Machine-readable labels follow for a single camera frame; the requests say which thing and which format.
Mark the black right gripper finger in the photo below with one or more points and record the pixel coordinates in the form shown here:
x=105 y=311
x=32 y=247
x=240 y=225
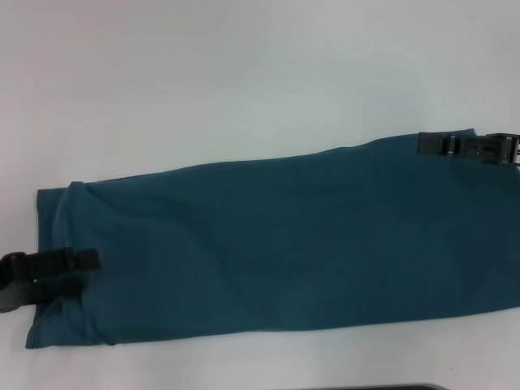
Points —
x=467 y=145

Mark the teal blue printed t-shirt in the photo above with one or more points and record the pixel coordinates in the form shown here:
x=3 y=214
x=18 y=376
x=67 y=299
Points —
x=264 y=243

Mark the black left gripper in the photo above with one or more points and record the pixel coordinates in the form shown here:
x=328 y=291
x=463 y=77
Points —
x=12 y=296

